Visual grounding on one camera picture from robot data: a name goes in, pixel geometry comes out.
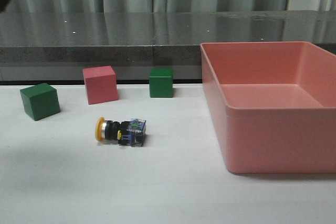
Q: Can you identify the pink cube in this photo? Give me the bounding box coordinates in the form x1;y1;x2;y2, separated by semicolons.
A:
82;66;119;105

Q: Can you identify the yellow push button switch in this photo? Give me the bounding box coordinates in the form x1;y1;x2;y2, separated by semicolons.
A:
95;117;146;146

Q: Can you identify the grey stone ledge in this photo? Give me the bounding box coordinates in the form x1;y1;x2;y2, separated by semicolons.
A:
1;10;335;85

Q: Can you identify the green cube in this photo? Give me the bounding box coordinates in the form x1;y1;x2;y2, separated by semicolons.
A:
20;83;60;121
149;68;173;98

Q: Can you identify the pink plastic bin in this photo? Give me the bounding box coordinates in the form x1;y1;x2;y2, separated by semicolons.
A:
201;41;335;173

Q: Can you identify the green cube left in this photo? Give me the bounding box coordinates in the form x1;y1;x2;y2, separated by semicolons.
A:
20;83;60;121

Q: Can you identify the green cube centre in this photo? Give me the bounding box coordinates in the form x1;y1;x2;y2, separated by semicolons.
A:
149;68;173;98

